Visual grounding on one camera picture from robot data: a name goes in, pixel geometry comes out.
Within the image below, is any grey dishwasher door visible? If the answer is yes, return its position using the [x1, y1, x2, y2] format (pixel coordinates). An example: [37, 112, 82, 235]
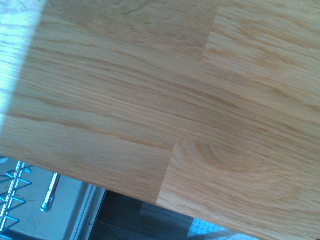
[0, 159, 107, 240]

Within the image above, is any metal rack slide rail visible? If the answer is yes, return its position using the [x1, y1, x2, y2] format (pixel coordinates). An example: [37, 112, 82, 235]
[40, 173, 62, 213]

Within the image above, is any wire dishwasher rack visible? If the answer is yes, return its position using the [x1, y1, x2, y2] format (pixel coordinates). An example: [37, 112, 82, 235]
[0, 155, 34, 240]

